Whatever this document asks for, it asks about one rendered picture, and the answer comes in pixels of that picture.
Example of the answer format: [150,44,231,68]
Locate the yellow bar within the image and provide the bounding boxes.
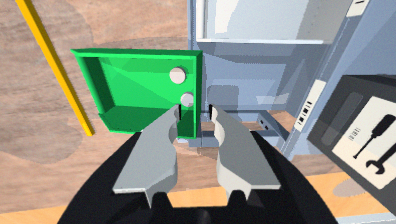
[16,0,95,136]

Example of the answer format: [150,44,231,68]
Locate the white disc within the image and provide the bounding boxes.
[181,92,194,107]

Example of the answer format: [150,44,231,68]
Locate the green bin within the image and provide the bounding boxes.
[71,48,203,139]

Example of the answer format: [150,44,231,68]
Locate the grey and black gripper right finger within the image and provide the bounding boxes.
[209,104,339,224]

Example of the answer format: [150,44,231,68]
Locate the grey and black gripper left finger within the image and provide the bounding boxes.
[57,104,181,224]

